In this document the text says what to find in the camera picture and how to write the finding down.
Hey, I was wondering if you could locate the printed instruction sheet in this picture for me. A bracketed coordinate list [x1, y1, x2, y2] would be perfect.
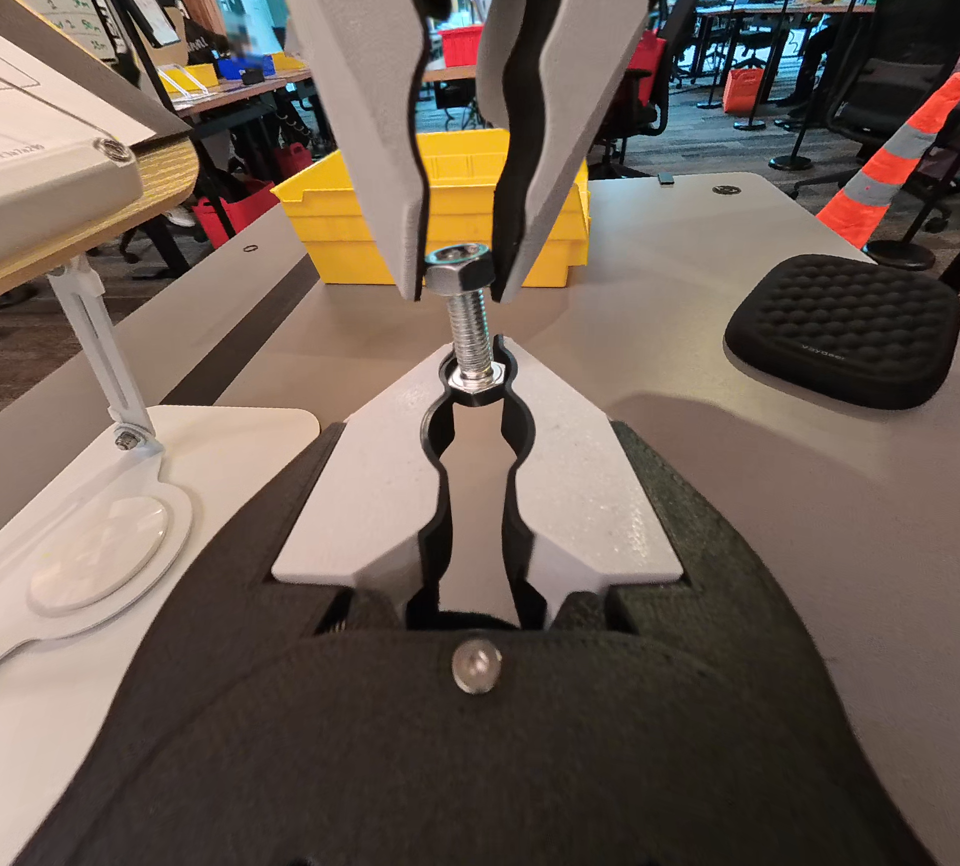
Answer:
[0, 34, 160, 155]

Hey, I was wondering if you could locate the orange traffic cone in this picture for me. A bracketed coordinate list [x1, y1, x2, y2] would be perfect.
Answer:
[816, 71, 960, 252]

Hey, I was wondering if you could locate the red storage bin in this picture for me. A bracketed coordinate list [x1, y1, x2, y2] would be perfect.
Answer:
[438, 24, 489, 67]

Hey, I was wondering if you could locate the orange bag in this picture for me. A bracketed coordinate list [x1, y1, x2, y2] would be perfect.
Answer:
[722, 65, 768, 117]

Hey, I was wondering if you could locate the white stand with wooden board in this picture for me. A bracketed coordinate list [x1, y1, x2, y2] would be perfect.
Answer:
[0, 0, 322, 665]

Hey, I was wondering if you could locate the yellow plastic bin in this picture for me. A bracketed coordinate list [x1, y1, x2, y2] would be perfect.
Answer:
[270, 127, 591, 286]

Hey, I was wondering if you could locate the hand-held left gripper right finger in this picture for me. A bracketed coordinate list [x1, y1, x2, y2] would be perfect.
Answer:
[495, 335, 685, 627]

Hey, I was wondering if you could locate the silver hex bolt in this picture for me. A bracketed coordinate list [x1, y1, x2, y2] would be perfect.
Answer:
[422, 241, 498, 387]

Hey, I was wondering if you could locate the silver hex nut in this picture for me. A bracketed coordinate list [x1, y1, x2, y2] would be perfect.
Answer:
[447, 364, 505, 398]

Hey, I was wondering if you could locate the red floor crate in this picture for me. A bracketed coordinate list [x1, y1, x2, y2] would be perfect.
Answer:
[191, 176, 280, 245]

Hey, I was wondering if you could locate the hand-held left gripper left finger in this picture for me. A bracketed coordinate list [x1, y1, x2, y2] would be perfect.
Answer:
[271, 345, 460, 616]

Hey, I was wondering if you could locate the small blue bin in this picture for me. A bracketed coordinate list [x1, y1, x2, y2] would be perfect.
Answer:
[216, 52, 280, 83]

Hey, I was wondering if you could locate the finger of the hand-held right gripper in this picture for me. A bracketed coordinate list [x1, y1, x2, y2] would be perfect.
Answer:
[258, 0, 432, 303]
[489, 0, 670, 305]

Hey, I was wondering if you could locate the black mesh office chair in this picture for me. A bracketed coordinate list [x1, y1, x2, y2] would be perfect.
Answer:
[791, 52, 960, 245]

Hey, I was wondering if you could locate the small yellow bin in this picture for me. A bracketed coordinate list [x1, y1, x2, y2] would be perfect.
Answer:
[159, 62, 219, 95]

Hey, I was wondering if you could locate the black dimpled wrist rest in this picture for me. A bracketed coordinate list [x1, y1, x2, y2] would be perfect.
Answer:
[723, 253, 960, 411]

